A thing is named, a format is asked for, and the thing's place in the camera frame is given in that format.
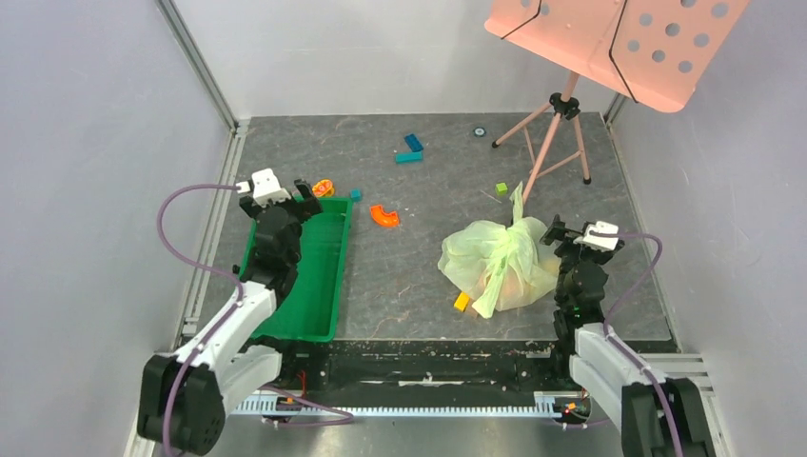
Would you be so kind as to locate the orange yellow round toy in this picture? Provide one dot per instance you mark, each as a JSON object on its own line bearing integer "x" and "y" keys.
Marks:
{"x": 324, "y": 188}

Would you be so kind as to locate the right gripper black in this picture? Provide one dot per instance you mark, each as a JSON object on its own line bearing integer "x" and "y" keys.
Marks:
{"x": 573, "y": 245}

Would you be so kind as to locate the orange curved toy piece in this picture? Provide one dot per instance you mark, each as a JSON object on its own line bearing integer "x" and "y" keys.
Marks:
{"x": 386, "y": 218}

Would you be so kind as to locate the pale green plastic bag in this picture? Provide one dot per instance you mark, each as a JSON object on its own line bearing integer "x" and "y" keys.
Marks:
{"x": 501, "y": 267}

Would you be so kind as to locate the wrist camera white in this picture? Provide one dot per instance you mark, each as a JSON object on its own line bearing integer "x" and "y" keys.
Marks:
{"x": 601, "y": 235}
{"x": 263, "y": 188}

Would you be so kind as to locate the blue lego brick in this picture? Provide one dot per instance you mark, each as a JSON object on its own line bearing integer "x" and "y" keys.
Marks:
{"x": 413, "y": 142}

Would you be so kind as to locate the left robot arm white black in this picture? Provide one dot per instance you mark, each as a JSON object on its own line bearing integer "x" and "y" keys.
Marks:
{"x": 185, "y": 396}

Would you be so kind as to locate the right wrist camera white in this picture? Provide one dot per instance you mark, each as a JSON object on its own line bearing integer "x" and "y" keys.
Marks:
{"x": 601, "y": 235}

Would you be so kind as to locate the pink music stand desk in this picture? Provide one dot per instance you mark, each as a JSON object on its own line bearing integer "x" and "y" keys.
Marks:
{"x": 651, "y": 51}

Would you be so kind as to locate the teal rectangular block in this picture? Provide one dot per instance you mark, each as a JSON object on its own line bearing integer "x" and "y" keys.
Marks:
{"x": 409, "y": 157}

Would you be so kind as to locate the white cable duct strip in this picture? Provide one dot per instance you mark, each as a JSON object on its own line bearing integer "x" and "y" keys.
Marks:
{"x": 542, "y": 405}

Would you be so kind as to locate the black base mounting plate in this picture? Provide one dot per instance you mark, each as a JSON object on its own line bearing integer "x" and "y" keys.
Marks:
{"x": 422, "y": 373}

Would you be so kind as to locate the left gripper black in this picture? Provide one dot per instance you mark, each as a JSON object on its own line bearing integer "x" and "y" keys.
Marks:
{"x": 308, "y": 207}

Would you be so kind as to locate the green plastic tray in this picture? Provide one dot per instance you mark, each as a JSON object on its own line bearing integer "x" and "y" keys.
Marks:
{"x": 310, "y": 312}

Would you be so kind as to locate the yellow block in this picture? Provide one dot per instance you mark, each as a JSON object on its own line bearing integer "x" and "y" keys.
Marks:
{"x": 462, "y": 302}

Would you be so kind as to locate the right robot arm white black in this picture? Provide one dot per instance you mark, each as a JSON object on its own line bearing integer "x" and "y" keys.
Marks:
{"x": 656, "y": 414}

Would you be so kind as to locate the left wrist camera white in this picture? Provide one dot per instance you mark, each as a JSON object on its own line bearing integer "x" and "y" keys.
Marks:
{"x": 263, "y": 188}

